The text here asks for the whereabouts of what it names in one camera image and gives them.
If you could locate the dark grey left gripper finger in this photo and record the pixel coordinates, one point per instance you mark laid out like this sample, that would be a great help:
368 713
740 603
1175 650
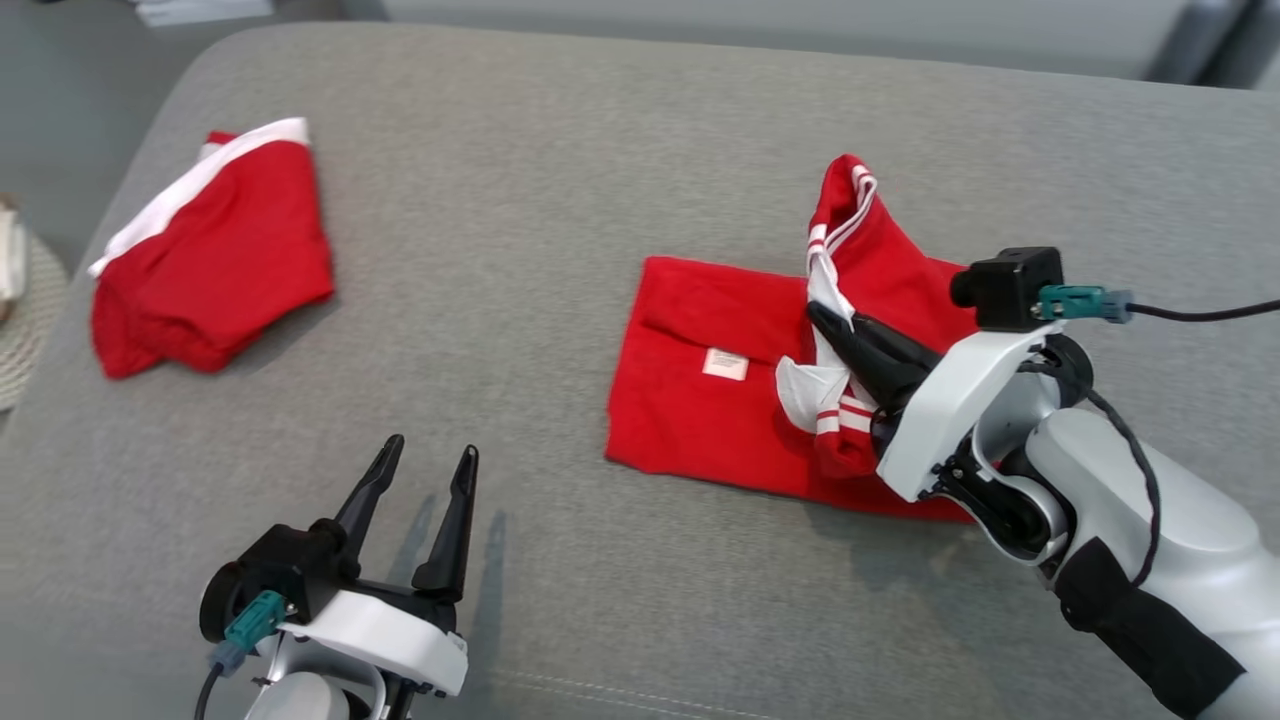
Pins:
372 500
455 550

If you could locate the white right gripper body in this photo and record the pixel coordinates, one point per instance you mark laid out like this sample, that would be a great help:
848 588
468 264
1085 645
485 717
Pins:
950 410

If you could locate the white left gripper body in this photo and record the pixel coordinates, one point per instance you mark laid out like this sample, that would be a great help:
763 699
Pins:
390 635

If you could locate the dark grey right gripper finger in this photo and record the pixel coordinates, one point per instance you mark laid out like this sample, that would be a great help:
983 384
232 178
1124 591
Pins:
865 370
890 350

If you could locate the red Bulls 23 jersey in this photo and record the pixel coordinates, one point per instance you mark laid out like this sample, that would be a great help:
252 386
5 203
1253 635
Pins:
700 430

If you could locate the red shorts with white band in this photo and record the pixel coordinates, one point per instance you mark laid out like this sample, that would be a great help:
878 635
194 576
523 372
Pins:
230 270

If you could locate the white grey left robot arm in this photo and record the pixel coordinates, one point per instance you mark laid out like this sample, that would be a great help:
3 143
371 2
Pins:
300 700

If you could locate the grey fabric sofa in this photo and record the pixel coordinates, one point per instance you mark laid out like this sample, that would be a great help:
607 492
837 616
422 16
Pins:
550 250

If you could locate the grey partition foot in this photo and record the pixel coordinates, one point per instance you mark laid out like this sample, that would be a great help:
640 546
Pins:
1250 60
1190 45

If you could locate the white flat floor box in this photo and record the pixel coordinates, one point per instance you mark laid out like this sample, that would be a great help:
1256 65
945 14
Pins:
200 10

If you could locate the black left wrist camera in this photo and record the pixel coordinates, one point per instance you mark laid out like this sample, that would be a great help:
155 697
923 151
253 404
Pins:
290 565

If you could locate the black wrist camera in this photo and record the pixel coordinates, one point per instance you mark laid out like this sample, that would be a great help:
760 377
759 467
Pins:
1010 285
290 565

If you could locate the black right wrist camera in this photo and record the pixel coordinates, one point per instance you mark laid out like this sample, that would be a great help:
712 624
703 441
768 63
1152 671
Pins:
1010 285

